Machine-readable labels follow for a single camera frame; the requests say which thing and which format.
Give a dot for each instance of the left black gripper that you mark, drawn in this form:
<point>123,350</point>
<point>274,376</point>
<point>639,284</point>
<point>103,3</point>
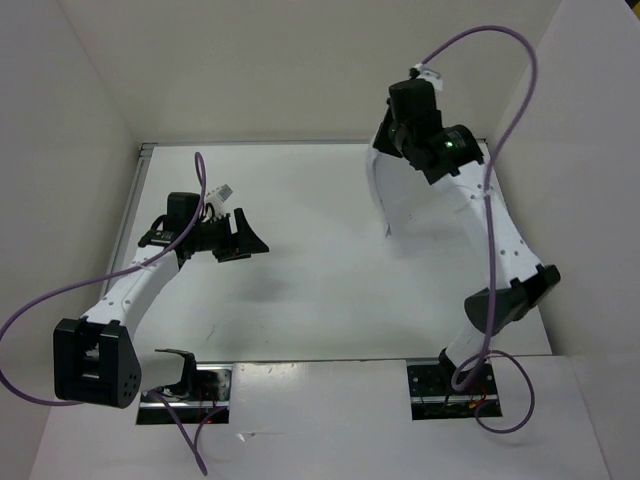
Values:
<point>248,241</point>

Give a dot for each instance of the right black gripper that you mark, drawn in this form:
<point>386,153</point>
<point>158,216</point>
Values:
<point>380,143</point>

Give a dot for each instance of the white skirt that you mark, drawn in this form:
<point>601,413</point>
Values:
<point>407,205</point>

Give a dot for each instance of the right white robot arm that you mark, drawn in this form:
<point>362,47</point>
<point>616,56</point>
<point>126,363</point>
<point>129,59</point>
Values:
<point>452,162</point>

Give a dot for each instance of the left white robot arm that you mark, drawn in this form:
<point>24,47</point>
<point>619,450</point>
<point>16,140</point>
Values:
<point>95,360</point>

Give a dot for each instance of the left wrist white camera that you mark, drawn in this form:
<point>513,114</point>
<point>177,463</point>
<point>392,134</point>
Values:
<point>217,195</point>

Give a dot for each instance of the wrist white camera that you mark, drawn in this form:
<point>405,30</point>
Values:
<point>217,195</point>
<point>421,72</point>

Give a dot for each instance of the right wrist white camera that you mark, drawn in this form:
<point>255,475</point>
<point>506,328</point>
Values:
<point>421,72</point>

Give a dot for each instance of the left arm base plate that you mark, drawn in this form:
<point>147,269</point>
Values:
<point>204,398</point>

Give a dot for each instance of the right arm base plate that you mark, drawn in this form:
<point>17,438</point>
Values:
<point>433,398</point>

